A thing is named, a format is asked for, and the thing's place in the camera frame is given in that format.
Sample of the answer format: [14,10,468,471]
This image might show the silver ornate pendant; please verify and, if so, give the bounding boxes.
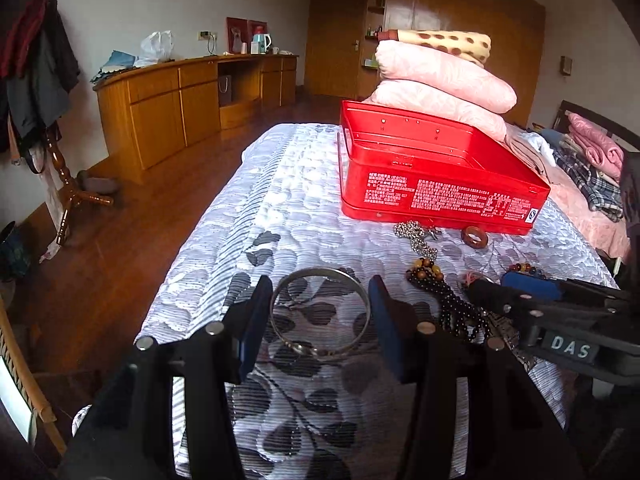
[486,310,537,372]

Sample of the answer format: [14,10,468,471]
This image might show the dark slippers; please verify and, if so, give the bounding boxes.
[76,169,122,197]

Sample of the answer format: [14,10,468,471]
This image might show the wooden coat stand with clothes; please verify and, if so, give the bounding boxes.
[0,0,81,162]

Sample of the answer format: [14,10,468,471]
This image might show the grey leaf-print quilted bedspread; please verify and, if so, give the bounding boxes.
[72,122,619,480]

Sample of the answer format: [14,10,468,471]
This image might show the black bead necklace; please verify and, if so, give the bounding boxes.
[406,256,494,345]

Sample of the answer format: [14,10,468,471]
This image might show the folded pink quilt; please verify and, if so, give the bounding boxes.
[362,82,509,144]
[375,40,519,114]

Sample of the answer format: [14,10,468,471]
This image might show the wooden wardrobe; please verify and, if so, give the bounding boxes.
[297,0,546,129]

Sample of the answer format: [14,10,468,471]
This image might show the silver bead chain necklace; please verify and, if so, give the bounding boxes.
[393,220,444,267]

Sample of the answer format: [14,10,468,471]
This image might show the wicker chair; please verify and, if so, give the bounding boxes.
[0,294,69,462]

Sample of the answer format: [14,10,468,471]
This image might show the blue cloth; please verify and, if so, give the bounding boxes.
[89,50,137,84]

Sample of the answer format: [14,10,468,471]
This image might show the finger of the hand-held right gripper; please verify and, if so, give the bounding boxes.
[501,269,629,304]
[467,278,546,346]

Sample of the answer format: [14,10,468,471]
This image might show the beige blanket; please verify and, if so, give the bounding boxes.
[504,124,557,184]

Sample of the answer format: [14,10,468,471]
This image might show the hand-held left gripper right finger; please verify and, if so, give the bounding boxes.
[368,275,588,480]

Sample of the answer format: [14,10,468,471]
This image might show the white cloth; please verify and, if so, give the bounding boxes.
[525,131,557,167]

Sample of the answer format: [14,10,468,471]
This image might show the folded pink blanket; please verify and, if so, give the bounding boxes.
[567,112,627,172]

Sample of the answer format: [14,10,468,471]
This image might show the plaid folded clothes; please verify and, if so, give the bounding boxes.
[552,146,627,222]

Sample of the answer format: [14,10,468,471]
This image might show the dark wooden headboard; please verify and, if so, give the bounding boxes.
[550,100,640,154]

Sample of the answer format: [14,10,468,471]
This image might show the bed with pink cover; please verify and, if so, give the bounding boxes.
[544,172,632,262]

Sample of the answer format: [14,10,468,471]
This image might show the red tin box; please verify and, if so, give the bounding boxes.
[337,100,551,236]

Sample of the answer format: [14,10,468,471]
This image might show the wooden coat rack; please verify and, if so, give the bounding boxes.
[42,124,115,247]

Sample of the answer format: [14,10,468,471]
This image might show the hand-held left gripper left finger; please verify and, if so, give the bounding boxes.
[57,275,274,480]

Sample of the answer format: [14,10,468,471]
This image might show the multicolour bead bracelet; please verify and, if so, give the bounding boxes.
[507,261,546,277]

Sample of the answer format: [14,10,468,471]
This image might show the white plastic bag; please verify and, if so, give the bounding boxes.
[134,30,176,67]

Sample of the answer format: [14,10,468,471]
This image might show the wooden sideboard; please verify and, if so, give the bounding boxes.
[93,54,300,186]

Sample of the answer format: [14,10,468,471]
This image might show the yellow brown-spotted blanket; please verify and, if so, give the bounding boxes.
[377,29,492,67]

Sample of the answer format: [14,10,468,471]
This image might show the brown wooden ring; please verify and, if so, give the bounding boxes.
[460,226,494,250]

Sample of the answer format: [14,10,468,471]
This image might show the silver bangle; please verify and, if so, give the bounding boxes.
[269,268,374,362]

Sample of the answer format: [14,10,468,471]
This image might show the dark bag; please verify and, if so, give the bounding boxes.
[0,221,32,282]

